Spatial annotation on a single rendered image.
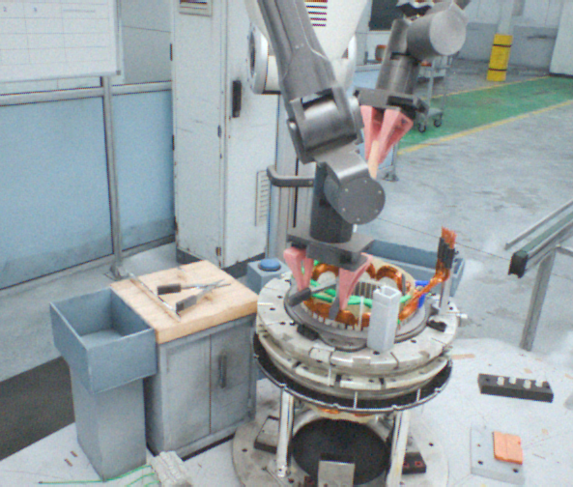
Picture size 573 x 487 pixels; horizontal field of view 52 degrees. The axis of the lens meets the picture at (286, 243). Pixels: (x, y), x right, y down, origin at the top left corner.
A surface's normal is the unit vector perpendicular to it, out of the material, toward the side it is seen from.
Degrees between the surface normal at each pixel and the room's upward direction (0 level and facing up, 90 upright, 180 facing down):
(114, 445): 90
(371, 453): 0
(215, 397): 90
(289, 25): 78
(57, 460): 0
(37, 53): 90
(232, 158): 90
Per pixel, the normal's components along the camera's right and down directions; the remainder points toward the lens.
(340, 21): 0.21, 0.39
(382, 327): -0.68, 0.25
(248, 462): 0.05, -0.92
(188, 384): 0.62, 0.34
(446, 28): 0.35, 0.19
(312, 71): 0.13, 0.19
